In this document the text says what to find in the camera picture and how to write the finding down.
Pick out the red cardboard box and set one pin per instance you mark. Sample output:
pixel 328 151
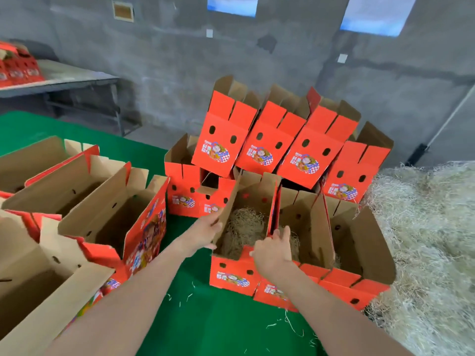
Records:
pixel 260 148
pixel 215 144
pixel 182 196
pixel 234 276
pixel 364 244
pixel 349 181
pixel 220 196
pixel 308 159
pixel 312 226

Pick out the small white wall tag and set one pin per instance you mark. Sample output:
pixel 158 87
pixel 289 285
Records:
pixel 342 58
pixel 209 33

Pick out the person's right forearm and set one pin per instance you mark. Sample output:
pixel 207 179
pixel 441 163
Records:
pixel 334 322

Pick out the group of red boxes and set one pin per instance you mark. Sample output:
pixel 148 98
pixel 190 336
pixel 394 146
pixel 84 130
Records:
pixel 74 218

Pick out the small straw filler clump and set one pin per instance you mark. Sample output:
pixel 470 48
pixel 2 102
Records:
pixel 295 247
pixel 241 230

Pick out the person's left forearm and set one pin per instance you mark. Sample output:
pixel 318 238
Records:
pixel 119 315

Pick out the orange wall plate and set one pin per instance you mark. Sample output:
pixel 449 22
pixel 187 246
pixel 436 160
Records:
pixel 123 11

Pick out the pile of wood wool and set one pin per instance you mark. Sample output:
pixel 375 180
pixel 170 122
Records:
pixel 430 233

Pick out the white blue wall poster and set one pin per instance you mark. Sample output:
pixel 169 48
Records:
pixel 378 14
pixel 233 5

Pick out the white pole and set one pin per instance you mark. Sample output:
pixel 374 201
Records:
pixel 445 122

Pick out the person's right hand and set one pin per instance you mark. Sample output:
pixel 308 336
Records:
pixel 273 255

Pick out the grey metal table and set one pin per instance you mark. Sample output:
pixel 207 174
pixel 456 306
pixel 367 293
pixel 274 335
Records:
pixel 74 74

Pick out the person's left hand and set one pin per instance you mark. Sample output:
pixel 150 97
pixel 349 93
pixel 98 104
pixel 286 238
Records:
pixel 200 233

